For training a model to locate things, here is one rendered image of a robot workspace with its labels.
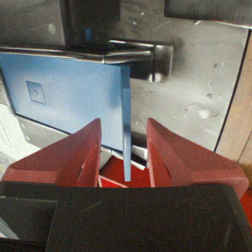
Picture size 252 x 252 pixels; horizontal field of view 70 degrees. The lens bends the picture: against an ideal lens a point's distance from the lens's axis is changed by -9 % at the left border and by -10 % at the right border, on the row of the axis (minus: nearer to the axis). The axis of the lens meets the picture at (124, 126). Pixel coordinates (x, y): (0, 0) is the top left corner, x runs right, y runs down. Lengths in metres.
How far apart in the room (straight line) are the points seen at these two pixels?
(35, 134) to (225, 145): 0.22
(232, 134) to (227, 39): 0.10
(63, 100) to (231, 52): 0.15
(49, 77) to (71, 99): 0.03
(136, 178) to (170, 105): 0.10
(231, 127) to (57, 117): 0.18
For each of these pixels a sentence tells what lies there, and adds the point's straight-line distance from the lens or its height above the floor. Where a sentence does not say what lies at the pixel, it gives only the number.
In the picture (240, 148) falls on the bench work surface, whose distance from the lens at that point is 0.24.
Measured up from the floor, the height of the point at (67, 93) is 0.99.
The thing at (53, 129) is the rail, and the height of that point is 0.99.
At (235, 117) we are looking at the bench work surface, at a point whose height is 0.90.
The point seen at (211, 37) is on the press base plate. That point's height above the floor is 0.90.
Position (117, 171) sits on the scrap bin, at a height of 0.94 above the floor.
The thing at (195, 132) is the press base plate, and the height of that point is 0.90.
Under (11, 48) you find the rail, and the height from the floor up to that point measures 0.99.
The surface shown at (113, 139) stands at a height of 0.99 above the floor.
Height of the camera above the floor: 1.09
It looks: 45 degrees down
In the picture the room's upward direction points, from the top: 141 degrees counter-clockwise
